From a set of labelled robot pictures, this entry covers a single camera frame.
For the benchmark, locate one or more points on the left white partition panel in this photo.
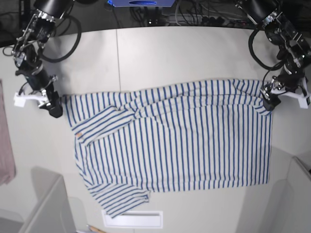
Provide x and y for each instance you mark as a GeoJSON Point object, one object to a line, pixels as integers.
{"type": "Point", "coordinates": [51, 214]}

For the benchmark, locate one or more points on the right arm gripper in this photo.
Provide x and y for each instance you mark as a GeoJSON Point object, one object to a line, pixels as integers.
{"type": "Point", "coordinates": [40, 83]}

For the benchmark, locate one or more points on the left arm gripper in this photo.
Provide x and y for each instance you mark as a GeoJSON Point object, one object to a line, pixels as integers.
{"type": "Point", "coordinates": [284, 82]}

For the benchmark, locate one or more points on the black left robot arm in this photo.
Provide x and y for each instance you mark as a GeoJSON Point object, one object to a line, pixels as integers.
{"type": "Point", "coordinates": [294, 52]}

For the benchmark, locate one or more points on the right white partition panel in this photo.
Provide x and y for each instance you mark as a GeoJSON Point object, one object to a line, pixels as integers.
{"type": "Point", "coordinates": [286, 208]}

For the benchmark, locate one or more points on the pink cloth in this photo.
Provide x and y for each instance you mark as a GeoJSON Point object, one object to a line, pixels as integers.
{"type": "Point", "coordinates": [7, 162]}

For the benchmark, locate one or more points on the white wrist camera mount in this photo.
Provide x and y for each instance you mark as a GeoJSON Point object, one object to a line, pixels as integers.
{"type": "Point", "coordinates": [304, 98]}
{"type": "Point", "coordinates": [20, 100]}

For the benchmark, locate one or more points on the wooden pencil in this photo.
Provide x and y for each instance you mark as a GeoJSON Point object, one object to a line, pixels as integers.
{"type": "Point", "coordinates": [94, 229]}

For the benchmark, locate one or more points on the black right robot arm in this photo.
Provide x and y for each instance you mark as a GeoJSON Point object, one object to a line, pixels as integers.
{"type": "Point", "coordinates": [29, 57]}

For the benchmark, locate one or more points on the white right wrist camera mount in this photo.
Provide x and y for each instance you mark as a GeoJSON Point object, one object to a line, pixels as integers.
{"type": "Point", "coordinates": [20, 100]}

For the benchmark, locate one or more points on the blue white striped T-shirt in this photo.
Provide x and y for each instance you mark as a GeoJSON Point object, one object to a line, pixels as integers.
{"type": "Point", "coordinates": [182, 137]}

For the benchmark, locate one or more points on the blue device box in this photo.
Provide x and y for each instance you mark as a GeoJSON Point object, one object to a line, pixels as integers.
{"type": "Point", "coordinates": [141, 3]}

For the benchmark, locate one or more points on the white rectangular tray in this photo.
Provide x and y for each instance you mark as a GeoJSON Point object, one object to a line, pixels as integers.
{"type": "Point", "coordinates": [135, 220]}

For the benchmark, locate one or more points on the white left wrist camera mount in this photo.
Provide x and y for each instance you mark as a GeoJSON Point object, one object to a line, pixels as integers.
{"type": "Point", "coordinates": [304, 98]}

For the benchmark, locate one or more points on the white partition panel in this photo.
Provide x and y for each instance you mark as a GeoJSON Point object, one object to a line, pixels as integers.
{"type": "Point", "coordinates": [51, 214]}
{"type": "Point", "coordinates": [286, 208]}

